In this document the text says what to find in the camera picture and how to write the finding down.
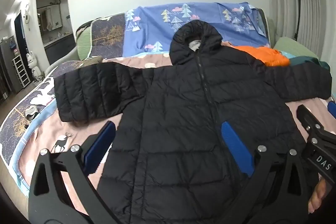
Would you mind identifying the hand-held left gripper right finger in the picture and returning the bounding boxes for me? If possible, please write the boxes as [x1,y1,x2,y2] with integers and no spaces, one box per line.
[218,121,309,224]

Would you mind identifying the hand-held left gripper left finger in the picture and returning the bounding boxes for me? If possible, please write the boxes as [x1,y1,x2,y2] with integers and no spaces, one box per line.
[28,120,117,224]

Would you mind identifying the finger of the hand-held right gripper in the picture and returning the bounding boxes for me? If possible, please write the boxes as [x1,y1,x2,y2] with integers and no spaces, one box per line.
[327,101,336,119]
[297,105,324,136]

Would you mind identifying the black hooded puffer jacket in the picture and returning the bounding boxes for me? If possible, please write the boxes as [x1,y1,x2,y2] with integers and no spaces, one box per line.
[54,20,332,224]

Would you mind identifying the person's right hand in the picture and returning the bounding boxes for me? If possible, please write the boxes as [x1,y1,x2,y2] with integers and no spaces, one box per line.
[308,182,334,217]

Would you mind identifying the pink dotted deer bed sheet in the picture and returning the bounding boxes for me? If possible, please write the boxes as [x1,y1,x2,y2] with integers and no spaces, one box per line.
[8,52,336,198]

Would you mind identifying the dark teal garment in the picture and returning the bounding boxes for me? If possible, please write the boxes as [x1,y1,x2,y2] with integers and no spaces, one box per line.
[289,56,330,72]

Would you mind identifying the orange puffer jacket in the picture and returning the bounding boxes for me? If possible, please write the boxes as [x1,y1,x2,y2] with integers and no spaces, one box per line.
[232,45,290,67]

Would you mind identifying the small white grey object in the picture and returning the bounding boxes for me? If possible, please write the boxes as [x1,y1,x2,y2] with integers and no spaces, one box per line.
[25,105,39,120]

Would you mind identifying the brown fleece garment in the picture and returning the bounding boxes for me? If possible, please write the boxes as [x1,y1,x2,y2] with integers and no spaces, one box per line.
[83,55,104,63]

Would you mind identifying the dark base cabinet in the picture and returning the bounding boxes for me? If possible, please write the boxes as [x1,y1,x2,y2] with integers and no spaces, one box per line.
[43,34,77,66]

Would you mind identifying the white pleated curtain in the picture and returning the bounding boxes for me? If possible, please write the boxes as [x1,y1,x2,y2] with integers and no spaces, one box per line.
[262,0,336,63]

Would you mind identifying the white shelf rack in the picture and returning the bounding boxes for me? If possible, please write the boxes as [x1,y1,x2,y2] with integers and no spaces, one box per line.
[12,54,31,88]

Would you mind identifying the navy printed blanket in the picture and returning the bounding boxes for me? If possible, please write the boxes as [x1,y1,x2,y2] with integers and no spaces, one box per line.
[0,13,126,169]

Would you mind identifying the grey refrigerator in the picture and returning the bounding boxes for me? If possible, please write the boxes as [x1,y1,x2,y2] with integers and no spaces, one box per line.
[0,35,24,94]

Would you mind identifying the blue tree print sheet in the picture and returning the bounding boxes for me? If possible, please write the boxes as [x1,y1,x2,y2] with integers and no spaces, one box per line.
[123,1,271,58]

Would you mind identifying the wall cabinet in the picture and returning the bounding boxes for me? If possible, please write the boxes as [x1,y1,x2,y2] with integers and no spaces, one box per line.
[37,4,64,31]

